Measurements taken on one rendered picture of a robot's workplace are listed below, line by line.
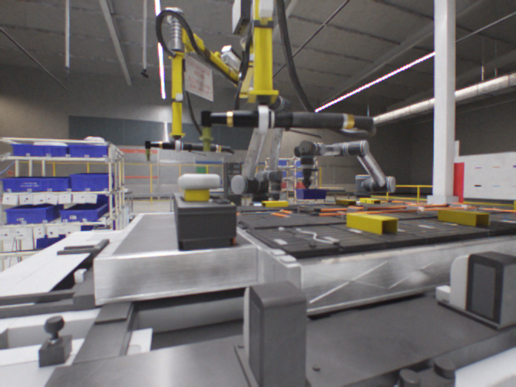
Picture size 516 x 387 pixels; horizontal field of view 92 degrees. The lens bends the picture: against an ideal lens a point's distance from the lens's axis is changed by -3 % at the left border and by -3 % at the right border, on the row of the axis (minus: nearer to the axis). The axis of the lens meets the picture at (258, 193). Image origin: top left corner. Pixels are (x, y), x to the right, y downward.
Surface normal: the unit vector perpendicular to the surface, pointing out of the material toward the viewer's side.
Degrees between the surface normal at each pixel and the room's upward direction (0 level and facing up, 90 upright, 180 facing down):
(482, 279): 90
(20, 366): 0
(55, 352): 90
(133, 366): 0
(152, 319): 90
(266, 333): 90
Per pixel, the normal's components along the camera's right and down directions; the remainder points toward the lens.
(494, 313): -0.95, 0.01
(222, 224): 0.33, 0.04
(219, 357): 0.00, -1.00
